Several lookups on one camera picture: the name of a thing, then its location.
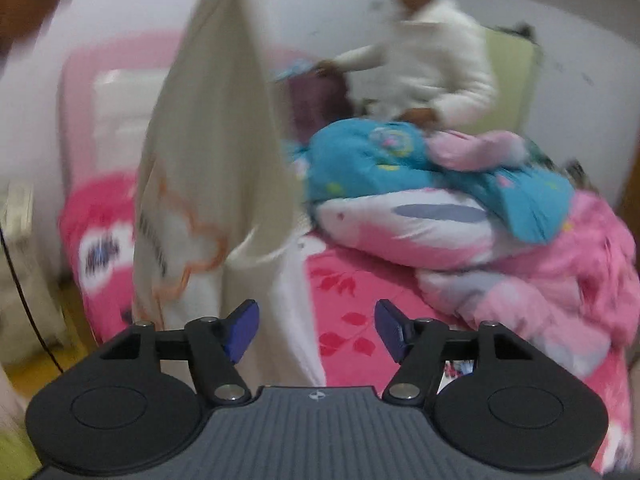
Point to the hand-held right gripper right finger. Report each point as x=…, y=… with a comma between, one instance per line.
x=391, y=331

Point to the purple cloth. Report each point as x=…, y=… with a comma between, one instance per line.
x=315, y=105

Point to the green board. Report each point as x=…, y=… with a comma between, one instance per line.
x=515, y=75

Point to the pink fluffy blanket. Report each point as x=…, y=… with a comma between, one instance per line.
x=590, y=270

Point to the pink headboard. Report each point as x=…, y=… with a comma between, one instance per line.
x=82, y=110

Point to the blue printed quilt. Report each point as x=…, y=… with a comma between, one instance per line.
x=360, y=170

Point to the blue patterned cloth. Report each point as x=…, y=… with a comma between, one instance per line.
x=295, y=71

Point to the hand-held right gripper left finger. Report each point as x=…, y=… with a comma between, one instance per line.
x=244, y=331

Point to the white shirt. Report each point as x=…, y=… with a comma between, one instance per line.
x=210, y=135

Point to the pink floral bed blanket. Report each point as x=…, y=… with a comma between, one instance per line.
x=350, y=300

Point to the pink white grey quilt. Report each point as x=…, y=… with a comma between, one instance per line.
x=410, y=230

